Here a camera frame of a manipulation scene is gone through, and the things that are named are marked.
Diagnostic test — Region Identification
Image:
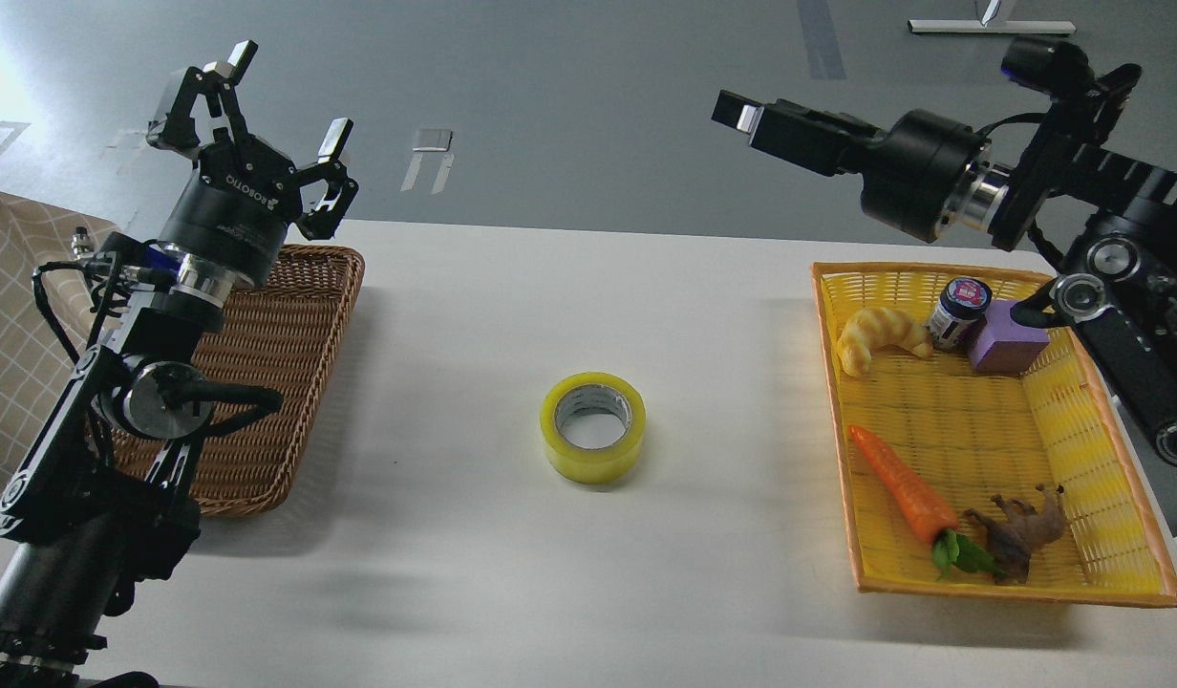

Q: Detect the brown wicker basket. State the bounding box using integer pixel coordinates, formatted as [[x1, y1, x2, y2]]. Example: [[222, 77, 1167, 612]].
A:
[[111, 245, 366, 517]]

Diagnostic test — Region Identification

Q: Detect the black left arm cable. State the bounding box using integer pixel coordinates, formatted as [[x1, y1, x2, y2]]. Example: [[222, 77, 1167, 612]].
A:
[[32, 263, 107, 365]]

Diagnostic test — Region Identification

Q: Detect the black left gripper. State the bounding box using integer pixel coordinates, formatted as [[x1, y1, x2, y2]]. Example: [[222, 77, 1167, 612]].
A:
[[146, 40, 358, 287]]

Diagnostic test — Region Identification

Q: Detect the purple foam block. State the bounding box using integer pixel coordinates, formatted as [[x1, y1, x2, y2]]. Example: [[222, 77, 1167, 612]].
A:
[[967, 299, 1050, 378]]

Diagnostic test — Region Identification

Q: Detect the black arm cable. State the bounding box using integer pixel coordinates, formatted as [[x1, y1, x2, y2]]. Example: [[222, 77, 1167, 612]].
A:
[[32, 263, 107, 365], [980, 111, 1068, 278]]

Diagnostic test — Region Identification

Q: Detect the beige checkered cloth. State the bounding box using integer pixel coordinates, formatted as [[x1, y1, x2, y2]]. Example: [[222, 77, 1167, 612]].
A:
[[0, 191, 118, 493]]

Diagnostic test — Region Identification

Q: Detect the yellow tape roll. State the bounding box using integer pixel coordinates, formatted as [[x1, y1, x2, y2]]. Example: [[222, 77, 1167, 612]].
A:
[[539, 370, 647, 486]]

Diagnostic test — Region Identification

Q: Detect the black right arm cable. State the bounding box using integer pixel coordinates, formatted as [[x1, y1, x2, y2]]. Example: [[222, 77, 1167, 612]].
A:
[[980, 111, 1068, 278]]

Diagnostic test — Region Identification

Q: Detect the small dark jar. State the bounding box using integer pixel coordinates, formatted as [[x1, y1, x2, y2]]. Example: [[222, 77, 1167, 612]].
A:
[[926, 278, 992, 350]]

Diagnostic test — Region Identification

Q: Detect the yellow plastic basket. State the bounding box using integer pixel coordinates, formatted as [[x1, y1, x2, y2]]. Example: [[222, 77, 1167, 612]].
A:
[[811, 262, 1177, 607]]

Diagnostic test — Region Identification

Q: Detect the yellow toy croissant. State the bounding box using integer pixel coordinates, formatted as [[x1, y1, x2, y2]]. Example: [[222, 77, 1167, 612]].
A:
[[834, 308, 935, 378]]

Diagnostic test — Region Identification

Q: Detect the white stand base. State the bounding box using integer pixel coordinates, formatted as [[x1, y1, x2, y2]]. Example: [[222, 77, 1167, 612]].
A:
[[907, 19, 1077, 36]]

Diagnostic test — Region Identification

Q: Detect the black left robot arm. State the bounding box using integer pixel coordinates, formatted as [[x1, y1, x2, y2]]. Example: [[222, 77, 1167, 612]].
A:
[[0, 40, 358, 687]]

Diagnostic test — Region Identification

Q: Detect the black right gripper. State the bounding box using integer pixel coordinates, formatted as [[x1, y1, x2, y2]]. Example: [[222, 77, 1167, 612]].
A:
[[711, 91, 989, 243]]

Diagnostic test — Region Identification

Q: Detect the brown toy animal figure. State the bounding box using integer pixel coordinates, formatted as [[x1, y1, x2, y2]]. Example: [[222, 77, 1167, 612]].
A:
[[963, 485, 1068, 585]]

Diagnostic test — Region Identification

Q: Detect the orange toy carrot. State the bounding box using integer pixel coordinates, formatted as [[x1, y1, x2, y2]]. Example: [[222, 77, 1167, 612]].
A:
[[846, 425, 1005, 576]]

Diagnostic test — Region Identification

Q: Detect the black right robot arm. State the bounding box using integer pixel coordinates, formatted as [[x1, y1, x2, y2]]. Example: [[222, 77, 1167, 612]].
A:
[[712, 36, 1177, 467]]

